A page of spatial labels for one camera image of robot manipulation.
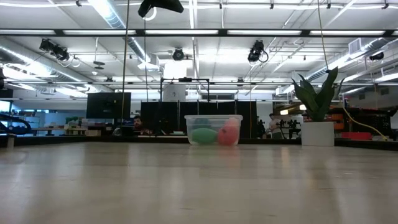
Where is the black partition panel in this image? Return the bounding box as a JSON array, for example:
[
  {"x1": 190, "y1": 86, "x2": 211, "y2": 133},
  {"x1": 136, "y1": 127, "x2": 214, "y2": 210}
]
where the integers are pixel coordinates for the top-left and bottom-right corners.
[{"x1": 140, "y1": 100, "x2": 258, "y2": 139}]

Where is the black ceiling camera with cable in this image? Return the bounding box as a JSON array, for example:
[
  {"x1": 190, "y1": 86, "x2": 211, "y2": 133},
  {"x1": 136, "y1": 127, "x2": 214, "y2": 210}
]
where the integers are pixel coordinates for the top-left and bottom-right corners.
[{"x1": 248, "y1": 39, "x2": 269, "y2": 63}]

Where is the white LED light strip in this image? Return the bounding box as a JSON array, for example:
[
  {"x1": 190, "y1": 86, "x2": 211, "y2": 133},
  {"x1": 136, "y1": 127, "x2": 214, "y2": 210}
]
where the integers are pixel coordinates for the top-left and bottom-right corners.
[
  {"x1": 145, "y1": 29, "x2": 219, "y2": 35},
  {"x1": 0, "y1": 29, "x2": 56, "y2": 35},
  {"x1": 63, "y1": 29, "x2": 137, "y2": 35},
  {"x1": 227, "y1": 29, "x2": 302, "y2": 35},
  {"x1": 310, "y1": 29, "x2": 386, "y2": 35}
]

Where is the green toy fruit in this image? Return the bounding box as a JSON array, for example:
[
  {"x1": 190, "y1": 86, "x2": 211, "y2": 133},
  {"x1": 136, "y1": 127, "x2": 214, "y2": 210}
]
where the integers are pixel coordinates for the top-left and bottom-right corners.
[{"x1": 190, "y1": 127, "x2": 218, "y2": 146}]

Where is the green snake plant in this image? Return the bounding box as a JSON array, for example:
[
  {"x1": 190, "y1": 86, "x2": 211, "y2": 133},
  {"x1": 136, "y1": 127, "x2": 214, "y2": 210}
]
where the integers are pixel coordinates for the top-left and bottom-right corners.
[{"x1": 291, "y1": 66, "x2": 346, "y2": 123}]

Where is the dark workbench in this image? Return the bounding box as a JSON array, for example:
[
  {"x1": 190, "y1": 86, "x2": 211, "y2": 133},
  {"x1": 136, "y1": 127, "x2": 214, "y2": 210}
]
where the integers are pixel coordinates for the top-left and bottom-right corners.
[{"x1": 332, "y1": 105, "x2": 398, "y2": 141}]

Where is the black ceiling camera cluster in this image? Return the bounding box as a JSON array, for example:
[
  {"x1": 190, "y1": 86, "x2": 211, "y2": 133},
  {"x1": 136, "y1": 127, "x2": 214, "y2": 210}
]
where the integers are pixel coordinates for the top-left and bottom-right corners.
[{"x1": 39, "y1": 38, "x2": 71, "y2": 62}]

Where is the black metal table frame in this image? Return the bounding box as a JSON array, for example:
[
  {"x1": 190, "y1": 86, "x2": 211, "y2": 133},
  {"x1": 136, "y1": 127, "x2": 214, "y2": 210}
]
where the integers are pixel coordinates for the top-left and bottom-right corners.
[{"x1": 0, "y1": 135, "x2": 398, "y2": 152}]

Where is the white hanging ring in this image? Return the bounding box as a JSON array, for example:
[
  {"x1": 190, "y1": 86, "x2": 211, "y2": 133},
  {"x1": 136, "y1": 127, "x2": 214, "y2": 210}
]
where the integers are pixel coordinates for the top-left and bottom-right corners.
[{"x1": 144, "y1": 7, "x2": 157, "y2": 22}]

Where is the clear plastic tupperware container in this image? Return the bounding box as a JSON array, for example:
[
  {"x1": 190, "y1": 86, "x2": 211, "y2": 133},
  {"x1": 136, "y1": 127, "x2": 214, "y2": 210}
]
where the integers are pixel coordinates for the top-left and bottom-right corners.
[{"x1": 184, "y1": 114, "x2": 244, "y2": 147}]

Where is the red storage bin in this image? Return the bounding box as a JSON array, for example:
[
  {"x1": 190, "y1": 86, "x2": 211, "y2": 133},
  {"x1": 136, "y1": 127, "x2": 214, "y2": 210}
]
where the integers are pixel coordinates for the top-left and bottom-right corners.
[{"x1": 341, "y1": 131, "x2": 373, "y2": 141}]

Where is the yellow cable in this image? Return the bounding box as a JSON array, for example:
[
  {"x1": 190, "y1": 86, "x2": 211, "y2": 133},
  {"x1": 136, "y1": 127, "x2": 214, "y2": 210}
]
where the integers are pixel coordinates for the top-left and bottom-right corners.
[{"x1": 341, "y1": 95, "x2": 389, "y2": 141}]

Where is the red toy fruit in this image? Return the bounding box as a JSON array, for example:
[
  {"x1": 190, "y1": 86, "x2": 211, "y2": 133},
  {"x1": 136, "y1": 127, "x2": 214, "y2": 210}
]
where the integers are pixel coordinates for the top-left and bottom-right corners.
[{"x1": 217, "y1": 124, "x2": 239, "y2": 147}]

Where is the black overhead rig bar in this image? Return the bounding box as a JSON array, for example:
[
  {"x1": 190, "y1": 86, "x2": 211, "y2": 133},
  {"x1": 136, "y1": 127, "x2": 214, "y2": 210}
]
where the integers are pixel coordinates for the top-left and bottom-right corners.
[{"x1": 0, "y1": 28, "x2": 398, "y2": 39}]

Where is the black monitor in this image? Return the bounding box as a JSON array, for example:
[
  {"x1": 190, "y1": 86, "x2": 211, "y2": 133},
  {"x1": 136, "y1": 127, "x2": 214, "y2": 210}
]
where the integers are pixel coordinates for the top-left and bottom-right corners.
[{"x1": 86, "y1": 91, "x2": 132, "y2": 120}]

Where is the person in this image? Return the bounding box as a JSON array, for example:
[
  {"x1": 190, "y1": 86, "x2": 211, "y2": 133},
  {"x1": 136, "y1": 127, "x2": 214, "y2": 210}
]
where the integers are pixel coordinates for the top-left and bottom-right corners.
[
  {"x1": 132, "y1": 114, "x2": 153, "y2": 135},
  {"x1": 267, "y1": 113, "x2": 283, "y2": 139}
]

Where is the round black ceiling camera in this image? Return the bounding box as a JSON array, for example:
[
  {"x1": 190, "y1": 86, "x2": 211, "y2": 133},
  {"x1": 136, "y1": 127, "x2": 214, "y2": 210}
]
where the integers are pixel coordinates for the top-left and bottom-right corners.
[{"x1": 172, "y1": 48, "x2": 185, "y2": 62}]

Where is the silver ventilation duct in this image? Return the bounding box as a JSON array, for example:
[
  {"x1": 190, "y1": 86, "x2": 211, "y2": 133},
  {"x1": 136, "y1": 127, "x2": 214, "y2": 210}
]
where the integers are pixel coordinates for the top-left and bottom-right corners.
[{"x1": 88, "y1": 0, "x2": 153, "y2": 63}]

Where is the white plant pot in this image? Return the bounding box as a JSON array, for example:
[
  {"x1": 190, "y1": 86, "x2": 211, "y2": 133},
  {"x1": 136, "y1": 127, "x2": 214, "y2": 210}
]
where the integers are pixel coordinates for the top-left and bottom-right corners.
[{"x1": 300, "y1": 121, "x2": 336, "y2": 147}]

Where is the black metal stand frame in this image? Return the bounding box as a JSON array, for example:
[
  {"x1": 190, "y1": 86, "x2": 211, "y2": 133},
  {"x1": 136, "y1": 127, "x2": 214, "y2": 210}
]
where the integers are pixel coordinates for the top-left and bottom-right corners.
[{"x1": 160, "y1": 77, "x2": 211, "y2": 103}]

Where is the black blue cable bundle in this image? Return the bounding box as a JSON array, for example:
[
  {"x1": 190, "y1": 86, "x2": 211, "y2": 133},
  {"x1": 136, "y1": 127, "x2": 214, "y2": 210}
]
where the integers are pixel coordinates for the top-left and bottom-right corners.
[{"x1": 0, "y1": 112, "x2": 32, "y2": 135}]

